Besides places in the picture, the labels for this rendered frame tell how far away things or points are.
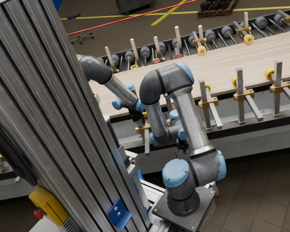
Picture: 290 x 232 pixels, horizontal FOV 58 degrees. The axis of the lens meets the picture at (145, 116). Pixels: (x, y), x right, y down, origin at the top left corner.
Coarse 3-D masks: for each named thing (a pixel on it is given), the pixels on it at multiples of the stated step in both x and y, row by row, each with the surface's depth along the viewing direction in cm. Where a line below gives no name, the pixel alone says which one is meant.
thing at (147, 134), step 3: (144, 117) 212; (147, 117) 211; (147, 120) 208; (147, 129) 199; (147, 132) 196; (147, 135) 194; (147, 138) 191; (147, 141) 188; (147, 144) 186; (147, 147) 184; (147, 150) 181; (147, 153) 180
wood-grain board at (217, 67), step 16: (288, 32) 252; (224, 48) 259; (240, 48) 250; (256, 48) 243; (272, 48) 236; (288, 48) 229; (160, 64) 266; (192, 64) 249; (208, 64) 242; (224, 64) 235; (240, 64) 228; (256, 64) 221; (272, 64) 216; (288, 64) 210; (128, 80) 257; (208, 80) 221; (224, 80) 215; (256, 80) 204; (272, 80) 199; (112, 96) 241; (160, 96) 221; (192, 96) 209; (112, 112) 220; (128, 112) 215
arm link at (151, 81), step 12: (156, 72) 114; (144, 84) 115; (156, 84) 112; (144, 96) 117; (156, 96) 117; (156, 108) 124; (156, 120) 130; (156, 132) 138; (168, 132) 144; (156, 144) 144
